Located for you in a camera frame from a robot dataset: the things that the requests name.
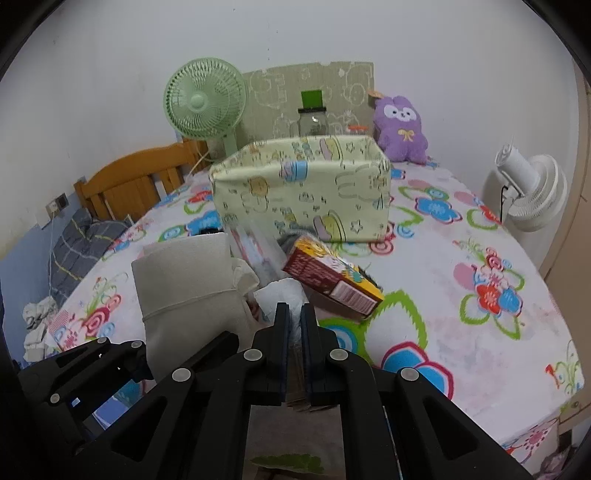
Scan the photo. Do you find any yellow cartoon tissue pack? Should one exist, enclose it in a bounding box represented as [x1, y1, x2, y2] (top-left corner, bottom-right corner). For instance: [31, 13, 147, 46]
[283, 234, 385, 318]

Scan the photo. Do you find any clear plastic packet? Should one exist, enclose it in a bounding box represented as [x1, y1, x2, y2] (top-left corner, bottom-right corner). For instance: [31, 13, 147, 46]
[224, 223, 287, 287]

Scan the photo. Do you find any white tissue packet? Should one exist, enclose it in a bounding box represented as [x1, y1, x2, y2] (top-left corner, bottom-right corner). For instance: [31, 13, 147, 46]
[253, 278, 308, 330]

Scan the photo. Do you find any white crumpled cloth on bed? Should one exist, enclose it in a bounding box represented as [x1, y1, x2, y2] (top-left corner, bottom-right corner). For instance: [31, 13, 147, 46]
[22, 296, 58, 363]

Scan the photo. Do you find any floral tablecloth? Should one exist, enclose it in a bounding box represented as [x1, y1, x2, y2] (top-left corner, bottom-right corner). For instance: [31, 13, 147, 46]
[43, 158, 585, 467]

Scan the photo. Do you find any grey plaid bedding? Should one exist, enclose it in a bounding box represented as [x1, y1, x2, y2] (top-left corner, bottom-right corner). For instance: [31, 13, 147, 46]
[48, 208, 129, 308]

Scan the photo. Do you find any yellow cartoon fabric storage box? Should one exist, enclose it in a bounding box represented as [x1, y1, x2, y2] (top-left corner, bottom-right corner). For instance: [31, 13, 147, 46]
[209, 135, 391, 242]

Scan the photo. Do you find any white standing fan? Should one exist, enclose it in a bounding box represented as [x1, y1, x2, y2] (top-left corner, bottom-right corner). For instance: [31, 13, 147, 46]
[482, 143, 570, 273]

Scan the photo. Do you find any glass mason jar mug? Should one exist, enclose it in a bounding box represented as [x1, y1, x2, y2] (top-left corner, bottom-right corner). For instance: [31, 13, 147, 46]
[297, 107, 329, 137]

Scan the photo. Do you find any purple bunny plush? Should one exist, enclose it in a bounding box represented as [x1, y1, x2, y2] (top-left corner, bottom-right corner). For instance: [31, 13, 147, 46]
[374, 96, 429, 165]

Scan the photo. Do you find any green desk fan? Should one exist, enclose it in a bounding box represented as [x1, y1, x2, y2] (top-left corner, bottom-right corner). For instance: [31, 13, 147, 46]
[163, 57, 247, 155]

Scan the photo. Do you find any green patterned cardboard panel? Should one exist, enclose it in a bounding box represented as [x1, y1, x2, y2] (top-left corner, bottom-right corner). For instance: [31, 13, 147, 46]
[236, 61, 375, 145]

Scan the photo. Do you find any green cup on jar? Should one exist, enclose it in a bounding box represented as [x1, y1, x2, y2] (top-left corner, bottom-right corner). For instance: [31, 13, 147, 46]
[301, 90, 324, 110]

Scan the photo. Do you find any wall power socket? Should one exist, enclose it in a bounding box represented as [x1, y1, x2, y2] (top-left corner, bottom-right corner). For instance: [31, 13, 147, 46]
[46, 193, 69, 219]

